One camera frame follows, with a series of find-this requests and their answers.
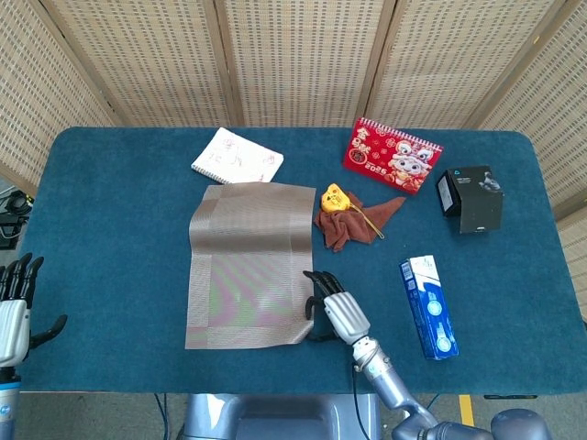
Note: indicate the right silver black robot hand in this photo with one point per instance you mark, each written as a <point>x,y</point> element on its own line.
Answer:
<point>346,316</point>

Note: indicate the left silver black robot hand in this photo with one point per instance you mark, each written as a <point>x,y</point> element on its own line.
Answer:
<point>11,325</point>

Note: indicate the grey woven placemat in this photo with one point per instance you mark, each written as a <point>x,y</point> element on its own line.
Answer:
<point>252,275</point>

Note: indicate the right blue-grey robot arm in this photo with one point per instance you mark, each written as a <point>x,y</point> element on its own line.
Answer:
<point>394,394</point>

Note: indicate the blue and white carton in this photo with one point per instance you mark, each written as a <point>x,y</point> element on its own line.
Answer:
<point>431,311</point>

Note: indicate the brown microfibre cloth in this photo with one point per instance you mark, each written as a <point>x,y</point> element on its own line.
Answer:
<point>344,229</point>

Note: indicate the yellow tape measure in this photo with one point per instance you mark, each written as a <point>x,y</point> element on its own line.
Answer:
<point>334,199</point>

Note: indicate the blue-grey robot torso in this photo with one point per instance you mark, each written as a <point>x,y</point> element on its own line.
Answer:
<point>275,417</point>

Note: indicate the blue felt table cover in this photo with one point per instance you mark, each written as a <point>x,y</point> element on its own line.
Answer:
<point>91,206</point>

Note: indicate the red 2026 desk calendar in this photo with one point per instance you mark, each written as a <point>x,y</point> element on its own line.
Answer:
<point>371,156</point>

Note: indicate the black cardboard box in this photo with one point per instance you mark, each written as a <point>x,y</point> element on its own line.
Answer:
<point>477,201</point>

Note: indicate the white spiral notebook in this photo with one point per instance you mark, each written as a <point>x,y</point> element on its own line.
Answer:
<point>238,158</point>

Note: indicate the woven rattan folding screen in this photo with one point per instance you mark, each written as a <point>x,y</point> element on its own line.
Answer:
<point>298,59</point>

